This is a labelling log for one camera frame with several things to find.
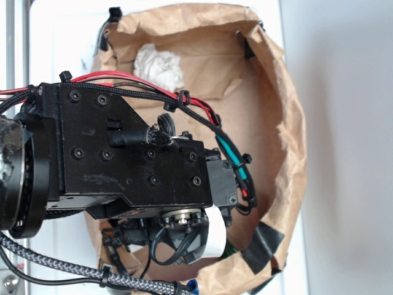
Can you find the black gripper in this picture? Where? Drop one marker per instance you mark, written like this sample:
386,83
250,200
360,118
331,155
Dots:
185,235

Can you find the orange plastic toy carrot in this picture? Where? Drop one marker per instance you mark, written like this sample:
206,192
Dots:
229,250

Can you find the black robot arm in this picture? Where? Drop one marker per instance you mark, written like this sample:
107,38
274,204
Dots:
72,148

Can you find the crumpled white paper ball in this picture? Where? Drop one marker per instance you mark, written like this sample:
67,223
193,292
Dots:
162,68

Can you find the brown paper bag tray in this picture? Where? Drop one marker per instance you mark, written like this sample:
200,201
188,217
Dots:
230,62

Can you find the white plastic board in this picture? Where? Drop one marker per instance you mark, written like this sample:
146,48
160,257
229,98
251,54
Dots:
62,36

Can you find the silver corner bracket bolt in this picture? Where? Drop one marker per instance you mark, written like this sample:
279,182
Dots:
11,284

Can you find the aluminium frame rail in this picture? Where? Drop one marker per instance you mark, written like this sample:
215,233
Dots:
14,49

